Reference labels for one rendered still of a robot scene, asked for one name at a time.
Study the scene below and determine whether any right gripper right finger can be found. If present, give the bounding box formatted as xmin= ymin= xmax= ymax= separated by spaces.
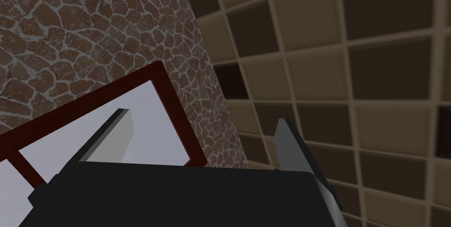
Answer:
xmin=274 ymin=117 xmax=315 ymax=176

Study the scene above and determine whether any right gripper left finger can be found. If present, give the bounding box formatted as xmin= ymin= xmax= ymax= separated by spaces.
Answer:
xmin=65 ymin=108 xmax=135 ymax=167

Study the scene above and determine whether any dark red framed window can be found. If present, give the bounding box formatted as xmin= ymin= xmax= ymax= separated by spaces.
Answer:
xmin=0 ymin=60 xmax=208 ymax=227

